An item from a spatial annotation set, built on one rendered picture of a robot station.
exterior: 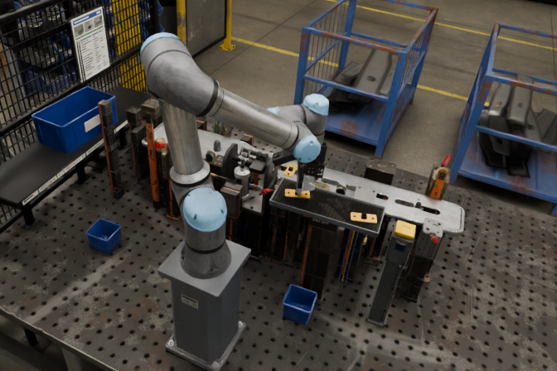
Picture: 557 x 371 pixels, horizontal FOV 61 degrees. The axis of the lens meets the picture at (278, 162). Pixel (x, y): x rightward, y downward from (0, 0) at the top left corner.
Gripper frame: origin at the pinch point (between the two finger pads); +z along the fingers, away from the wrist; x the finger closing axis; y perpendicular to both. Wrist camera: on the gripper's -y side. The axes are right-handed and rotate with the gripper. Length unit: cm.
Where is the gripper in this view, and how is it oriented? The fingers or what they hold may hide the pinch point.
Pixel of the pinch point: (297, 190)
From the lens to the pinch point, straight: 162.0
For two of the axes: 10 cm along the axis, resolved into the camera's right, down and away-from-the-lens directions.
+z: -0.8, 8.1, 5.9
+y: 10.0, 0.9, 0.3
